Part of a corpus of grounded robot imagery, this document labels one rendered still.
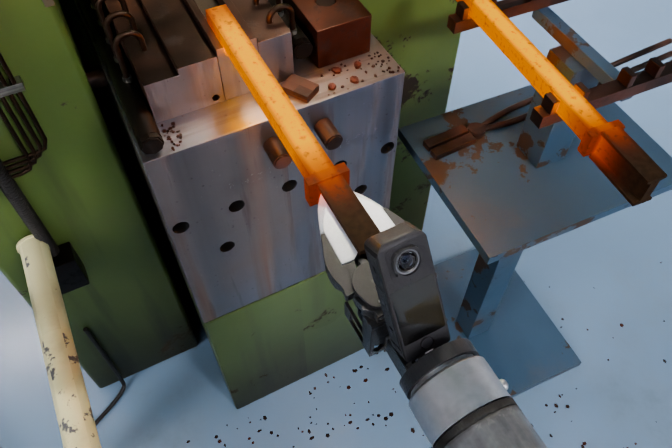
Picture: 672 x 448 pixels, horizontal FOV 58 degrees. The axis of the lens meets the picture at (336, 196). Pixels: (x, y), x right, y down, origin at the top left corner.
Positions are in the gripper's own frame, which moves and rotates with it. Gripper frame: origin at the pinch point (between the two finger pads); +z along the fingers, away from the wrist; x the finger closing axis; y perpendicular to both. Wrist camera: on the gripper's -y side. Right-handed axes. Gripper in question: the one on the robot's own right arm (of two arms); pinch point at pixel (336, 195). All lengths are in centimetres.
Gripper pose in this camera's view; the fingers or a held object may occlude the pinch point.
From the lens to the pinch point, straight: 60.9
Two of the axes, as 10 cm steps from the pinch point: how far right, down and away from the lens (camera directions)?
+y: 0.1, 6.2, 7.8
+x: 8.9, -3.6, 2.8
